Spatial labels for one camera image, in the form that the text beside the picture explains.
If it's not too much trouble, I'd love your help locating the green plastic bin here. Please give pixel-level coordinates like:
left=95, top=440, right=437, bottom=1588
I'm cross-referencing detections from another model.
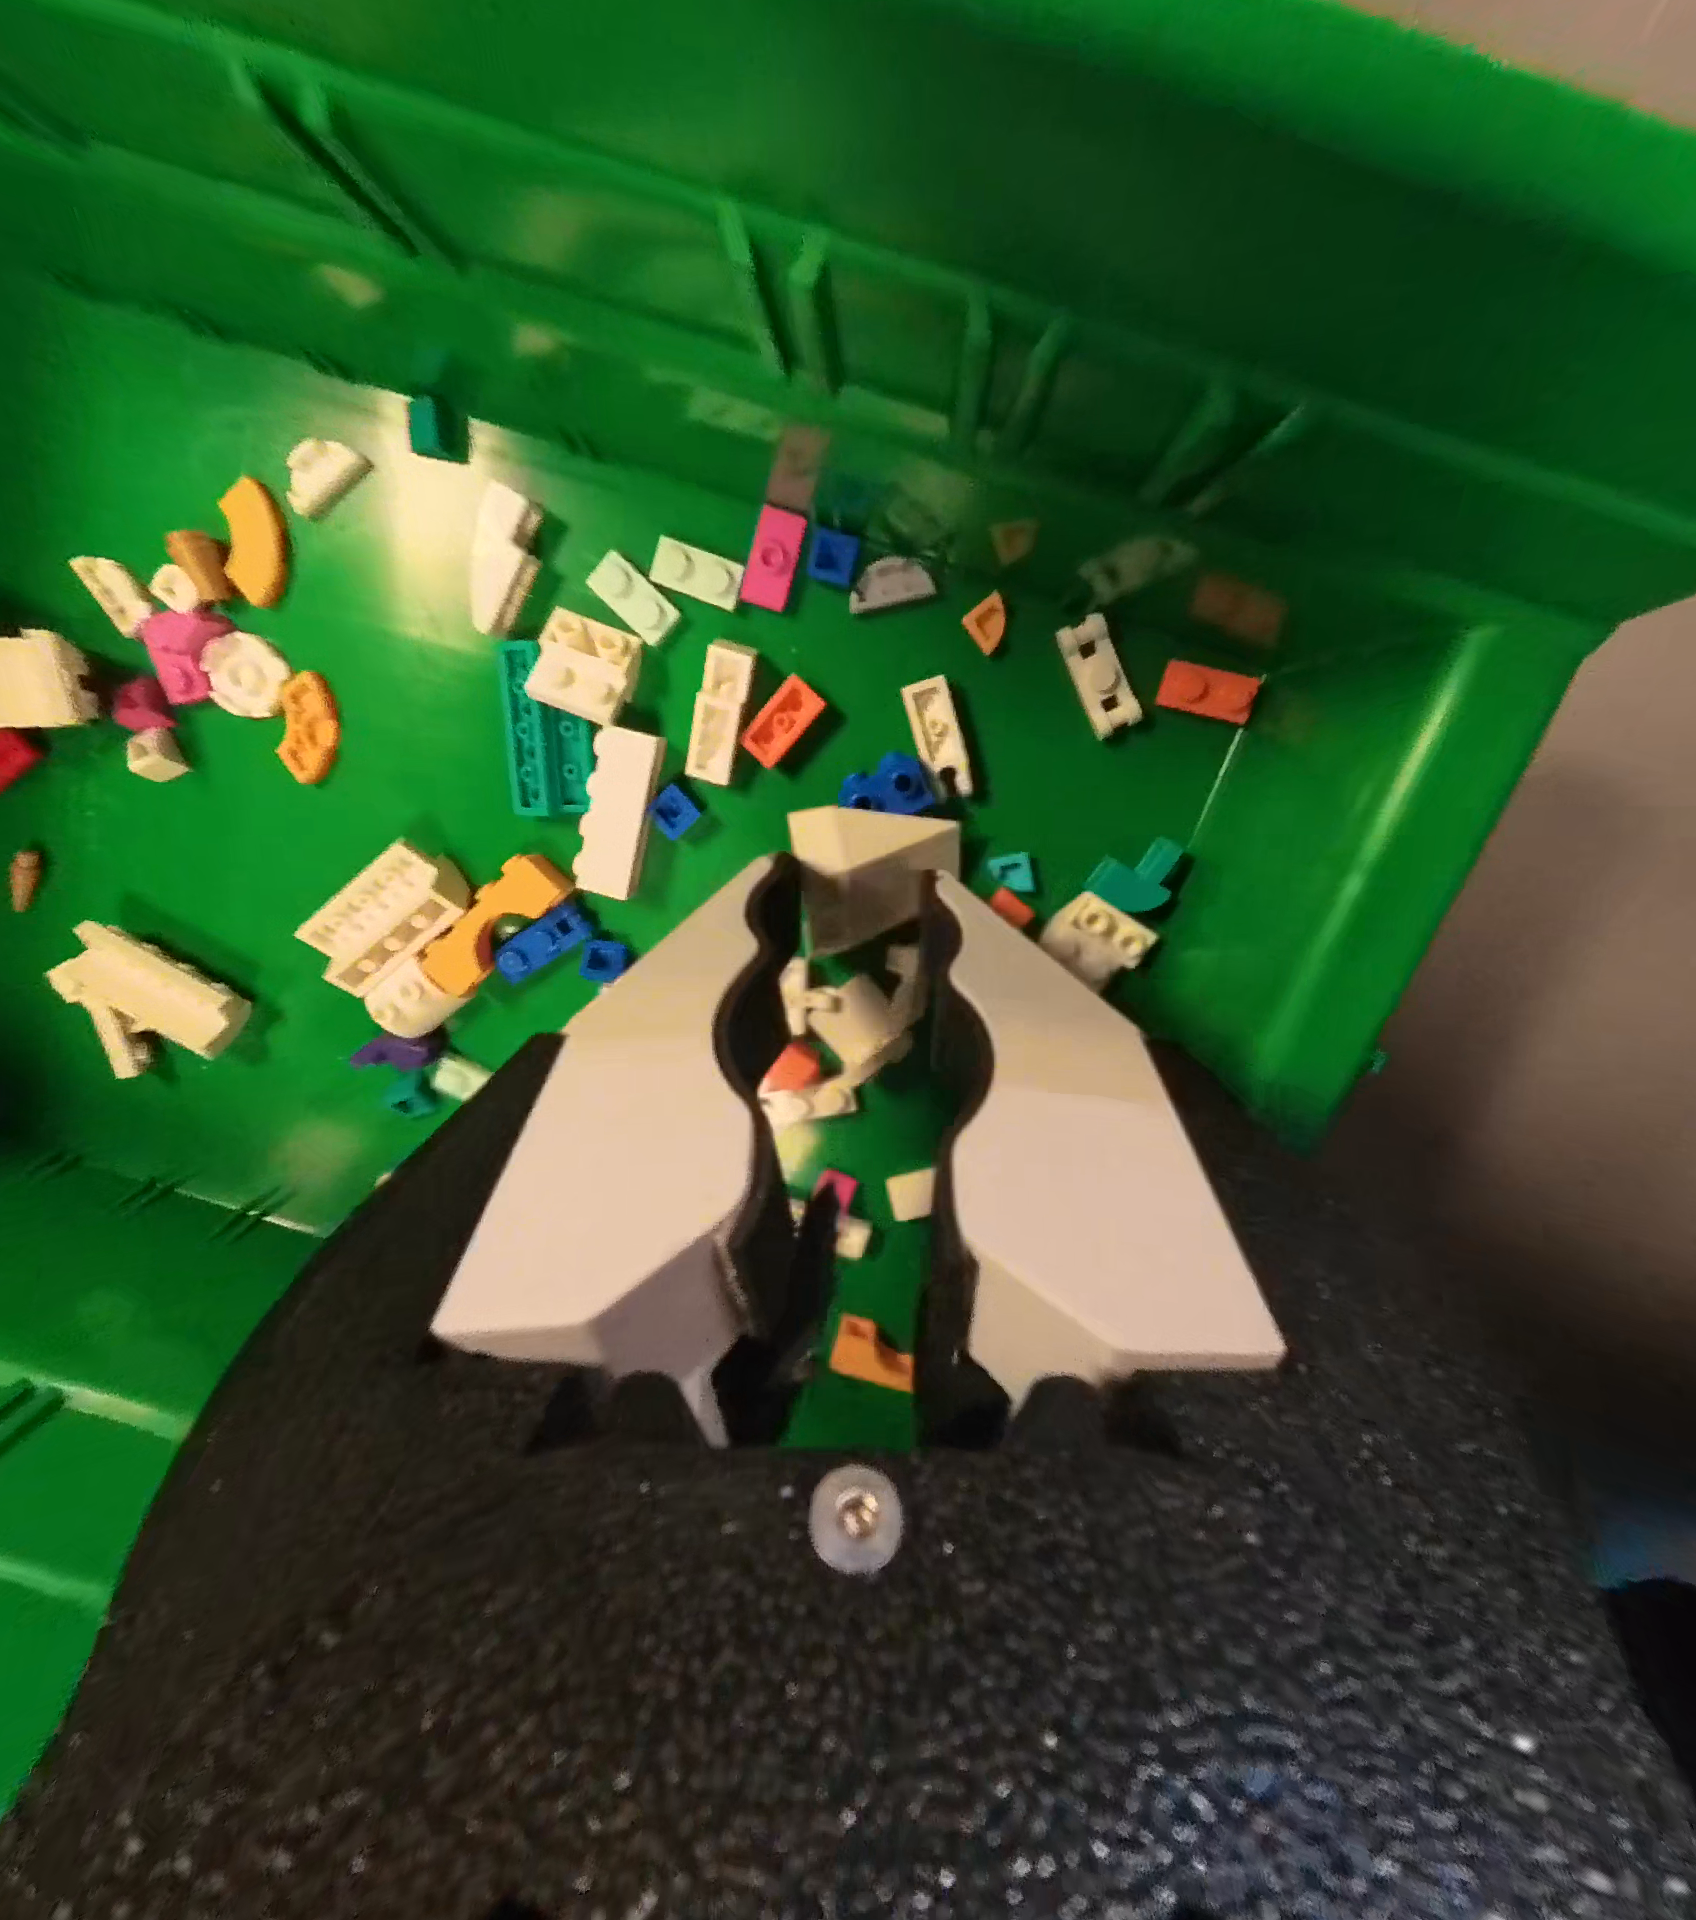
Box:
left=0, top=0, right=1696, bottom=1853

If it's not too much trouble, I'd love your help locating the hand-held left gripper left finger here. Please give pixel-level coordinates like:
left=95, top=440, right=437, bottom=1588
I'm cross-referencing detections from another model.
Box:
left=426, top=853, right=804, bottom=1451

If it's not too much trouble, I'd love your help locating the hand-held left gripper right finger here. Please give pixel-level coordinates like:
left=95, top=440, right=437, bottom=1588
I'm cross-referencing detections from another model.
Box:
left=922, top=872, right=1289, bottom=1420

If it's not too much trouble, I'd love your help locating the white slope lego brick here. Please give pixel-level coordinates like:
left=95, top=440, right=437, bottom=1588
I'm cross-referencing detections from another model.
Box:
left=785, top=805, right=966, bottom=952

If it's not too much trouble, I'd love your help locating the pile of lego bricks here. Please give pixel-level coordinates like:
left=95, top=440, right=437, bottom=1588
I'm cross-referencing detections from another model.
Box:
left=0, top=399, right=1269, bottom=1398

